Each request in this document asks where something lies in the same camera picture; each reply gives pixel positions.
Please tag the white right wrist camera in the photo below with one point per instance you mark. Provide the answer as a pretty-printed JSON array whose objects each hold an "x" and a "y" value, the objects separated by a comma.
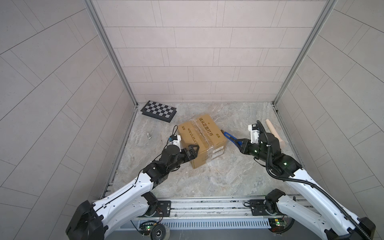
[{"x": 254, "y": 133}]

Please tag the blue box cutter knife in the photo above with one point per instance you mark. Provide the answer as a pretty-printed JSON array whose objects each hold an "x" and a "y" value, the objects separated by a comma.
[{"x": 227, "y": 135}]

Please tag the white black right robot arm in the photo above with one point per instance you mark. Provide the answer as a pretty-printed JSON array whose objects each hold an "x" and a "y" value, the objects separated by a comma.
[{"x": 331, "y": 221}]

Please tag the clear packing tape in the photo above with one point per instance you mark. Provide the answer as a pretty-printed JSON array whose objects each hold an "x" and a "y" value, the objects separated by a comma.
[{"x": 212, "y": 135}]

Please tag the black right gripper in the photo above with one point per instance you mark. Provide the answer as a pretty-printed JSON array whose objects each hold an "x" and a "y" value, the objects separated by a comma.
[{"x": 245, "y": 143}]

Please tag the round black speaker device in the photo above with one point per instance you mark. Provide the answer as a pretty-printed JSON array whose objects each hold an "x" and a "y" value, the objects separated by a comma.
[{"x": 155, "y": 230}]

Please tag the aluminium corner post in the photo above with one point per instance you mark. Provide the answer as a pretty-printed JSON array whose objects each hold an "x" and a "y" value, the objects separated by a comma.
[
  {"x": 324, "y": 15},
  {"x": 89, "y": 5}
]

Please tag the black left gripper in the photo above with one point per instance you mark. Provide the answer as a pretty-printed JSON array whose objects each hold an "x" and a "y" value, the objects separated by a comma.
[{"x": 190, "y": 152}]

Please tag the green circuit board right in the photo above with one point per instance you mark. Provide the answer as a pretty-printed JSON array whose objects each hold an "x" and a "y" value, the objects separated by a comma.
[{"x": 276, "y": 225}]

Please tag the aluminium corner post right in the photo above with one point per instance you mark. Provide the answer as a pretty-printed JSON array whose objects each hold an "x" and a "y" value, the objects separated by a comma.
[{"x": 324, "y": 15}]

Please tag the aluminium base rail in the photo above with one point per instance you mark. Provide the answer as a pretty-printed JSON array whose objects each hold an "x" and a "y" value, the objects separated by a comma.
[{"x": 208, "y": 214}]

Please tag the cream plastic handle tool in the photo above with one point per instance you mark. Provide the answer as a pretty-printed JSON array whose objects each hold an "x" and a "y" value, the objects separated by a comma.
[{"x": 275, "y": 133}]

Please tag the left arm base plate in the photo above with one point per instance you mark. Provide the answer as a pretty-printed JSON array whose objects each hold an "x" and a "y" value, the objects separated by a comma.
[{"x": 162, "y": 209}]

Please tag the brown cardboard express box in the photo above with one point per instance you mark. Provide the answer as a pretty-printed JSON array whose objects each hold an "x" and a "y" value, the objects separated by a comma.
[{"x": 190, "y": 135}]

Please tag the black white chessboard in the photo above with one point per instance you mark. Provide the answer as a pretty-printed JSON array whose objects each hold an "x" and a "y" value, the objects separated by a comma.
[{"x": 159, "y": 111}]

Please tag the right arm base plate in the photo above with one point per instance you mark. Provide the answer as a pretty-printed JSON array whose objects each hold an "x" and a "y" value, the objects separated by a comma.
[{"x": 260, "y": 208}]

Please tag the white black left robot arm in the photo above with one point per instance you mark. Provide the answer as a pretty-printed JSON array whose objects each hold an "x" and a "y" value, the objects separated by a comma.
[{"x": 96, "y": 221}]

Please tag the aluminium corner post left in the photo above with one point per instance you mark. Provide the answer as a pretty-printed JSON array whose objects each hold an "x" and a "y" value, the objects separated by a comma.
[{"x": 89, "y": 5}]

